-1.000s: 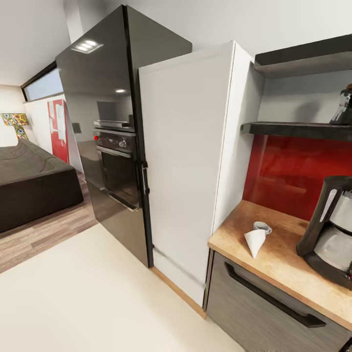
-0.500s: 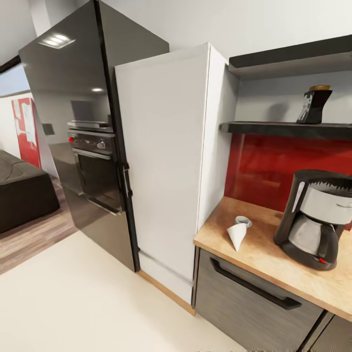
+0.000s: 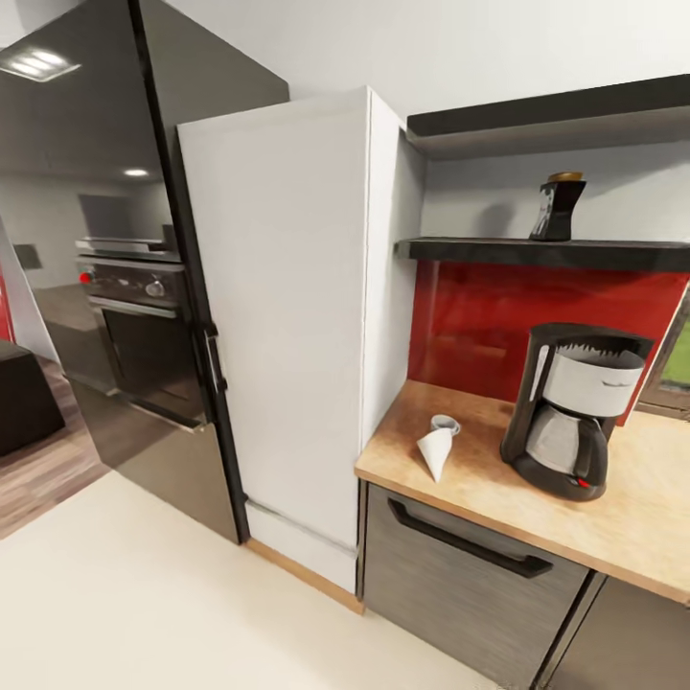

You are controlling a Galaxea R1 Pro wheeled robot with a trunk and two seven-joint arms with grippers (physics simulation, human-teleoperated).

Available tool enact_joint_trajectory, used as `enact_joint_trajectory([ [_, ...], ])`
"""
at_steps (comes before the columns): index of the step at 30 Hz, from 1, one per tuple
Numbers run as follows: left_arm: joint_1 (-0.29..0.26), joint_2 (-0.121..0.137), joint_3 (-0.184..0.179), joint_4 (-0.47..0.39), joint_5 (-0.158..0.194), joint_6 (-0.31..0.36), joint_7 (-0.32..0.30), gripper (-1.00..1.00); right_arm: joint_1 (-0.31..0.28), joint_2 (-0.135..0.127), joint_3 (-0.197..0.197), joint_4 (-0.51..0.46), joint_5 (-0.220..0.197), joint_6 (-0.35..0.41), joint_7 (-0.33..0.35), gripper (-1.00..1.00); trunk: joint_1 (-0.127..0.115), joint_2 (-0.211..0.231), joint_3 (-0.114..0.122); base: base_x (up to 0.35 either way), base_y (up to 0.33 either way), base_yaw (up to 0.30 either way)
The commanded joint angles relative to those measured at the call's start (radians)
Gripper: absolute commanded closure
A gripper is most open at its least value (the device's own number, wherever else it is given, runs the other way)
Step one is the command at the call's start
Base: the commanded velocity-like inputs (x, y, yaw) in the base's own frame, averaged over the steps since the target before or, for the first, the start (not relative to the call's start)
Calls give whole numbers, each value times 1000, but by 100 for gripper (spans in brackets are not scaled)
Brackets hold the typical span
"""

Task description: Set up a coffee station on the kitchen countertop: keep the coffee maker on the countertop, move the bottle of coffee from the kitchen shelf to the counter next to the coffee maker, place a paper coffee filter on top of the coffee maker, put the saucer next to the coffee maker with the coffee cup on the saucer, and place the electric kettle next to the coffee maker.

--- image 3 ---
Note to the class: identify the cabinet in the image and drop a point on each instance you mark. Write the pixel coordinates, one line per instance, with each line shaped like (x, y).
(91, 165)
(616, 636)

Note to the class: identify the coffee cup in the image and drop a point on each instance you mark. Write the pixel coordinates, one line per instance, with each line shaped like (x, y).
(443, 421)

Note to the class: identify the bottle of coffee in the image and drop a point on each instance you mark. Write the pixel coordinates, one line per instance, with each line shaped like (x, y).
(557, 201)

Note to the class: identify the sofa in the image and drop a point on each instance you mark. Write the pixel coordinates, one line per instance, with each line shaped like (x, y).
(29, 409)

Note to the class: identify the dishwasher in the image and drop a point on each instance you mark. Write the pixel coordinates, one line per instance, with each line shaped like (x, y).
(490, 601)

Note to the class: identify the paper coffee filter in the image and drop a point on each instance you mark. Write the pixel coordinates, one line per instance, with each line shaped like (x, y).
(435, 448)

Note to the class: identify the fridge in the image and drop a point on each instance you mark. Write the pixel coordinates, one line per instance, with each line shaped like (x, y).
(299, 209)

